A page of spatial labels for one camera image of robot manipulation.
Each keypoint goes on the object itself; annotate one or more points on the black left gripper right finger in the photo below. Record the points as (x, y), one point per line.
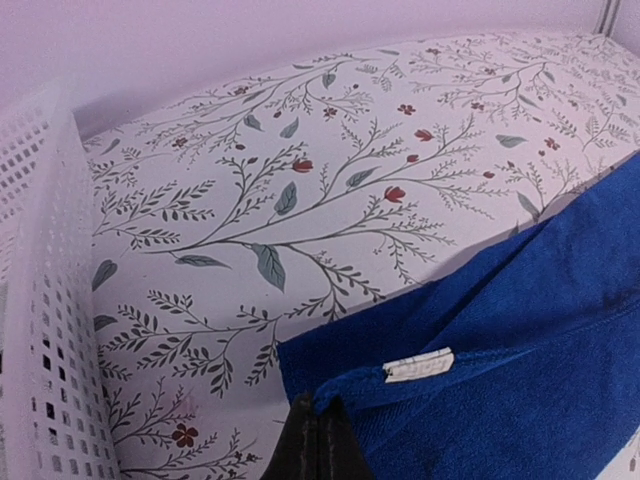
(339, 456)

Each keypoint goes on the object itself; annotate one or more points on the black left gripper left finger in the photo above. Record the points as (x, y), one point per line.
(295, 456)

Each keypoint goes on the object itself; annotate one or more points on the blue towel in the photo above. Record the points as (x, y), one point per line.
(545, 330)

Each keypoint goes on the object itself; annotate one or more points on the white plastic basket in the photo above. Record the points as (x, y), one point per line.
(54, 422)

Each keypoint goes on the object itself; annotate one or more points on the white blue towel tag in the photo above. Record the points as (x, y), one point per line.
(419, 367)

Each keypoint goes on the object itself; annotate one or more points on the right aluminium frame post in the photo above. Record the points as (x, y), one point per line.
(607, 17)

